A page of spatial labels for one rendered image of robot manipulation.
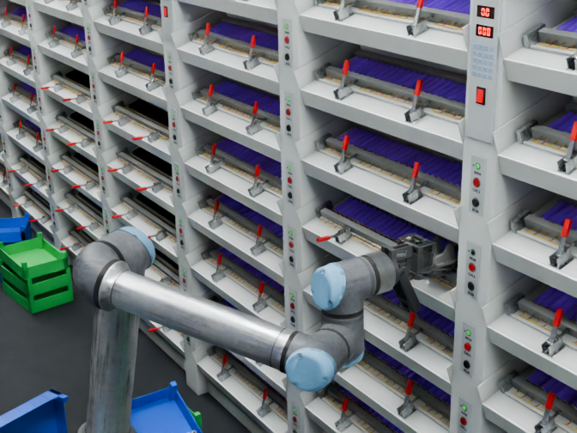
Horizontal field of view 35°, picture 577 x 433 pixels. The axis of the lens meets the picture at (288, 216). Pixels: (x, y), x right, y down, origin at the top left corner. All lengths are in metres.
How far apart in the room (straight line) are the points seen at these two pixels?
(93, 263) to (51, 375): 1.65
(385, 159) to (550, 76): 0.64
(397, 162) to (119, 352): 0.81
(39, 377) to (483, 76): 2.34
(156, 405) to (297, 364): 1.41
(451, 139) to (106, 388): 1.04
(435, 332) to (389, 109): 0.54
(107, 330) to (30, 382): 1.42
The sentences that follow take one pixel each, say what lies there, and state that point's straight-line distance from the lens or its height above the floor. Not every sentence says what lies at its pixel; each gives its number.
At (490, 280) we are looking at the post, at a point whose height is 0.99.
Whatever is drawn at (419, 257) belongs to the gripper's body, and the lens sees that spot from 2.02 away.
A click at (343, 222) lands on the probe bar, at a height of 0.93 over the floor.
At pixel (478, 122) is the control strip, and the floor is 1.32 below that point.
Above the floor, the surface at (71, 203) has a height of 0.35.
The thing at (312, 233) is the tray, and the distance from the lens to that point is 2.46.
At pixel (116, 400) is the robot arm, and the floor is 0.57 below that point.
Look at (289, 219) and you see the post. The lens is 2.54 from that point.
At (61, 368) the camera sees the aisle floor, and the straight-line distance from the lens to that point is 3.72.
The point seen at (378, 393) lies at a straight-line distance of 2.44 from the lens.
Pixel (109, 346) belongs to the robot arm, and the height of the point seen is 0.73.
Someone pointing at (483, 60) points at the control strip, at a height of 1.44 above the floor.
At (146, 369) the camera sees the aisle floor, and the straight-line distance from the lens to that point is 3.63.
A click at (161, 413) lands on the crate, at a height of 0.09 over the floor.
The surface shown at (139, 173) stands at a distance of 3.55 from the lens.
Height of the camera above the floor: 1.80
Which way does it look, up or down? 21 degrees down
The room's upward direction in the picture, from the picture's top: 1 degrees counter-clockwise
